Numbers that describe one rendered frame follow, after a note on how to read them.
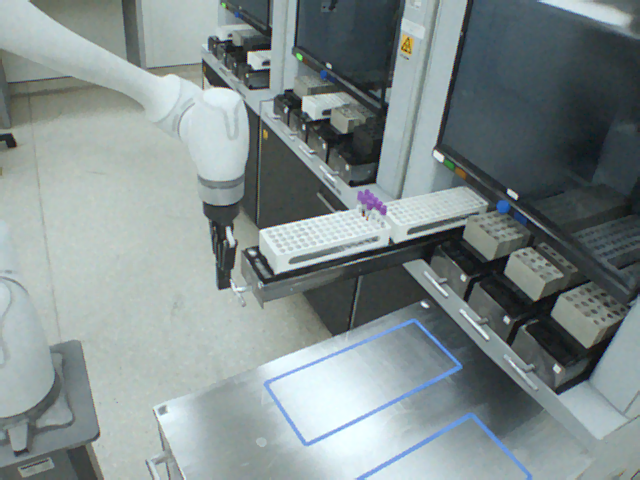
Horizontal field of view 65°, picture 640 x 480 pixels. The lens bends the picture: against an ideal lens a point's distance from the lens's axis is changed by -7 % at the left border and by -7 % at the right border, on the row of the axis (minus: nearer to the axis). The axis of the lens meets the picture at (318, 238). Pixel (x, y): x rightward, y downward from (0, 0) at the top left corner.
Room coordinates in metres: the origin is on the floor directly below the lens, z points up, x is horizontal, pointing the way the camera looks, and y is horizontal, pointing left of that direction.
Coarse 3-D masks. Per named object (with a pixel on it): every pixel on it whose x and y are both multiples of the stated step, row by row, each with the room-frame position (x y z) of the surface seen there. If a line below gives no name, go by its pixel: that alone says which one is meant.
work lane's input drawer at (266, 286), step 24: (408, 240) 1.05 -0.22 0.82; (432, 240) 1.08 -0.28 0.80; (264, 264) 0.90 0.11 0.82; (336, 264) 0.95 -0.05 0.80; (360, 264) 0.97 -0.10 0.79; (384, 264) 1.01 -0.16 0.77; (240, 288) 0.89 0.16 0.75; (264, 288) 0.85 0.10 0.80; (288, 288) 0.88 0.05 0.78; (312, 288) 0.91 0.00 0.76
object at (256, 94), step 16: (272, 0) 2.86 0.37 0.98; (224, 16) 2.73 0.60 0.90; (272, 16) 2.86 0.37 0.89; (272, 32) 2.18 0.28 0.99; (272, 48) 2.18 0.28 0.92; (208, 64) 2.66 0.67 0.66; (272, 64) 2.17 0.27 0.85; (208, 80) 2.67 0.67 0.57; (224, 80) 2.44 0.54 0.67; (272, 80) 2.17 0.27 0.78; (240, 96) 2.24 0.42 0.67; (256, 96) 2.09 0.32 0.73; (272, 96) 2.11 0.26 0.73; (256, 112) 2.07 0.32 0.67; (256, 128) 2.07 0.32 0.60; (256, 144) 2.07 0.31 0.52; (256, 160) 2.06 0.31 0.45; (256, 176) 2.06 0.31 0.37; (256, 192) 2.06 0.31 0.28; (256, 208) 2.06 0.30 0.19; (256, 224) 2.19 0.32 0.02
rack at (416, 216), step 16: (448, 192) 1.24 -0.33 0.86; (464, 192) 1.24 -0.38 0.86; (400, 208) 1.13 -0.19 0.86; (416, 208) 1.14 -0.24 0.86; (432, 208) 1.14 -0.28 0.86; (448, 208) 1.15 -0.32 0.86; (464, 208) 1.16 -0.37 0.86; (480, 208) 1.18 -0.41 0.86; (400, 224) 1.05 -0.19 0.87; (416, 224) 1.07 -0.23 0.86; (432, 224) 1.15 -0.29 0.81; (448, 224) 1.13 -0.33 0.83; (464, 224) 1.15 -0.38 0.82; (400, 240) 1.05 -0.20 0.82
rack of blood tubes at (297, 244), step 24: (336, 216) 1.05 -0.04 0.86; (360, 216) 1.07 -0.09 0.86; (264, 240) 0.93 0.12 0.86; (288, 240) 0.94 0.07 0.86; (312, 240) 0.95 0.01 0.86; (336, 240) 0.96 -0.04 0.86; (360, 240) 1.02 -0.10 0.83; (384, 240) 1.02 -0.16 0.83; (288, 264) 0.89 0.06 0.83; (312, 264) 0.93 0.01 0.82
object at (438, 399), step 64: (384, 320) 0.77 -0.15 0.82; (448, 320) 0.78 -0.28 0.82; (256, 384) 0.57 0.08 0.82; (320, 384) 0.59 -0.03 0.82; (384, 384) 0.60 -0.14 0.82; (448, 384) 0.62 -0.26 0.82; (512, 384) 0.63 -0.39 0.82; (192, 448) 0.43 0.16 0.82; (256, 448) 0.45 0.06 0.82; (320, 448) 0.46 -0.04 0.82; (384, 448) 0.47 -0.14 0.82; (448, 448) 0.48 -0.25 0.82; (512, 448) 0.49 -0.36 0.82; (576, 448) 0.50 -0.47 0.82
